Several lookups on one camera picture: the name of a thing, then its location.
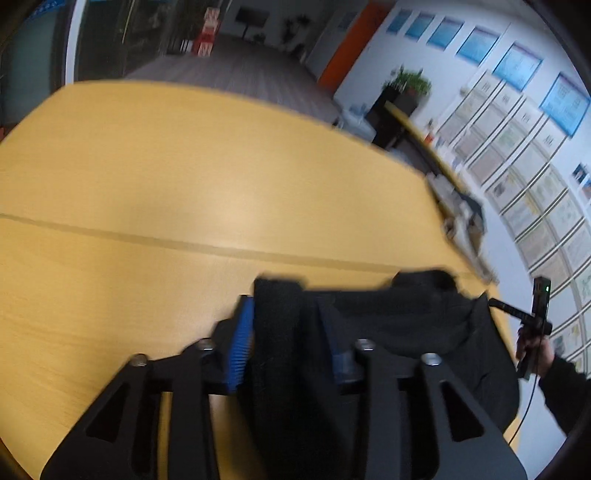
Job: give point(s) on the potted green plant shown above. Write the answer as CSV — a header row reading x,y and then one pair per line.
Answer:
x,y
407,89

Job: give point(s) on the black sleeve forearm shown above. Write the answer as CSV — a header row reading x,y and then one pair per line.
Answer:
x,y
566,393

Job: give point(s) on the orange door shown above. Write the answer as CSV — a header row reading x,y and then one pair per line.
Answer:
x,y
356,39

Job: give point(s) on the person's right hand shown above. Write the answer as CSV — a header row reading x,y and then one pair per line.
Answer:
x,y
543,352

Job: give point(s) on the black tv on stand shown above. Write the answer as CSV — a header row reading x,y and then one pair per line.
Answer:
x,y
250,17

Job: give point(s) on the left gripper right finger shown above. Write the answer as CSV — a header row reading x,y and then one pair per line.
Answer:
x,y
420,412

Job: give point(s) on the narrow yellow side table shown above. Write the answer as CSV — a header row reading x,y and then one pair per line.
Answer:
x,y
415,136

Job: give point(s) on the red and white boxes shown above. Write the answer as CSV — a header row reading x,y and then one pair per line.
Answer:
x,y
203,44

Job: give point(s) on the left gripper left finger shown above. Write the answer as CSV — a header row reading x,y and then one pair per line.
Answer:
x,y
117,435

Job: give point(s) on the beige folded garment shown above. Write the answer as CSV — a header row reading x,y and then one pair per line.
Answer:
x,y
464,224

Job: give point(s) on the black sweater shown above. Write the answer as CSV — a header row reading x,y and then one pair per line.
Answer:
x,y
281,394

